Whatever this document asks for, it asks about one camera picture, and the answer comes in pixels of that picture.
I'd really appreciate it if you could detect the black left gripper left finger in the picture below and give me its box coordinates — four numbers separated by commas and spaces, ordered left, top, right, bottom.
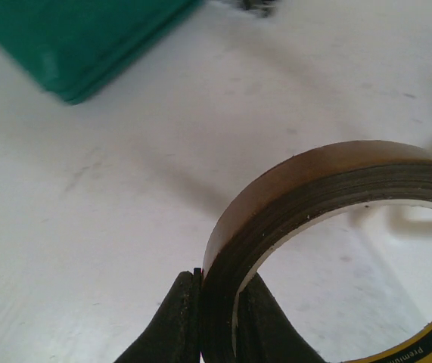
116, 268, 201, 363

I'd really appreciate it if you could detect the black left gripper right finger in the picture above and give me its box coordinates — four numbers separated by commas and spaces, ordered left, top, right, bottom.
236, 275, 324, 363

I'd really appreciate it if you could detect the brown packing tape roll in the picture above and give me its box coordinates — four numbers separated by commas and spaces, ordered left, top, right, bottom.
200, 141, 432, 362

